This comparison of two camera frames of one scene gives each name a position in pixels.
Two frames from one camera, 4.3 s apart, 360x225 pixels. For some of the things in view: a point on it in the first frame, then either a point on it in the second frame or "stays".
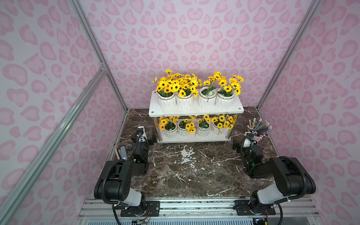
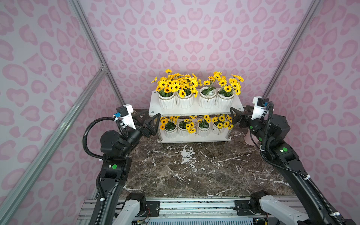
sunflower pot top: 207,93 stays
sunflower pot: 228,90 stays
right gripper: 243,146 -> 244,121
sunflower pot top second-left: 185,87 stays
